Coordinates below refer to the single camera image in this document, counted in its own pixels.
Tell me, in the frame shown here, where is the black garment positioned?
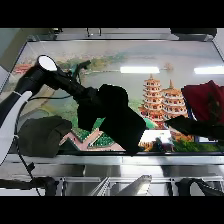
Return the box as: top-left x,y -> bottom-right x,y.
77,83 -> 148,157

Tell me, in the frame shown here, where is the dark green garment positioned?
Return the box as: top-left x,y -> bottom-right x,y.
17,115 -> 73,159

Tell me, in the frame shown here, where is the red garment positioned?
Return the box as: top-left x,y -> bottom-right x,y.
180,79 -> 224,125

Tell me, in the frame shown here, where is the black cable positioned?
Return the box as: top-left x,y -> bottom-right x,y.
27,94 -> 74,101
13,134 -> 43,197

